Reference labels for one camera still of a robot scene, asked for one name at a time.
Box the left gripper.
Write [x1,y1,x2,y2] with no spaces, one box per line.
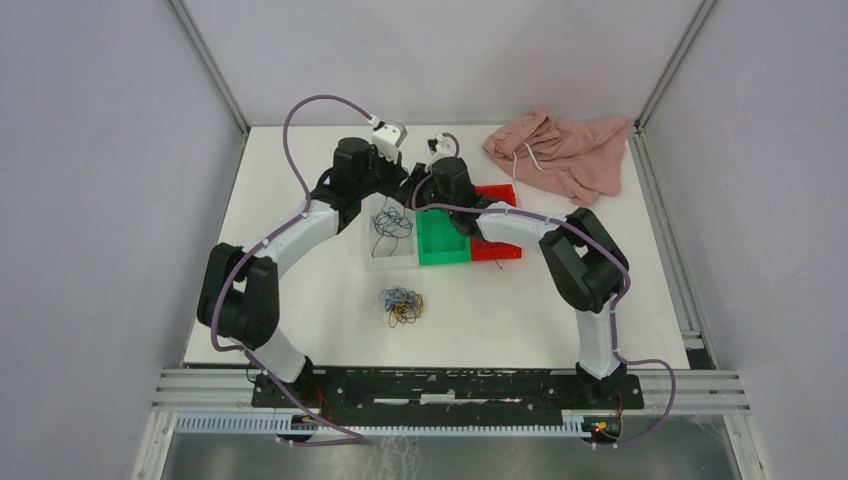
[356,145,408,199]

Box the blue wire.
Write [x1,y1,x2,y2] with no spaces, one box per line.
[369,203,416,260]

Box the wire bundle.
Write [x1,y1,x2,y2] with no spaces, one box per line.
[369,286,425,330]

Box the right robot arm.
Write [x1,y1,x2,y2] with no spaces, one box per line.
[398,157,630,408]

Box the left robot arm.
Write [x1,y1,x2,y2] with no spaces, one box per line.
[196,137,408,407]

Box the green plastic bin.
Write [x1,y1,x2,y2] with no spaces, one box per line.
[416,209,471,266]

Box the clear plastic bin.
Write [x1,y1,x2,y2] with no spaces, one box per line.
[363,195,419,271]

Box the red plastic bin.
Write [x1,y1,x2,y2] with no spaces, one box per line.
[470,184,523,262]

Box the pink cloth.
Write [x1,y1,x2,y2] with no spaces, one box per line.
[482,109,634,207]

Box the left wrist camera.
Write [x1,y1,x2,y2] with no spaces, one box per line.
[369,116,407,164]

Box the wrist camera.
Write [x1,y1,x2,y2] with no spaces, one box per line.
[427,132,460,169]
[369,116,407,164]

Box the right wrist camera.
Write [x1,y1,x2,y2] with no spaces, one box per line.
[427,132,460,169]

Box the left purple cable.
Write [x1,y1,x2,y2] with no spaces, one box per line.
[210,94,382,446]

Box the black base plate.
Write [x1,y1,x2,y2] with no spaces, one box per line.
[288,366,645,427]

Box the white cable duct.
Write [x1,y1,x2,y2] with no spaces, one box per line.
[174,412,590,439]

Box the aluminium frame rail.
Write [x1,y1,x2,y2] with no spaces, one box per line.
[151,369,752,415]

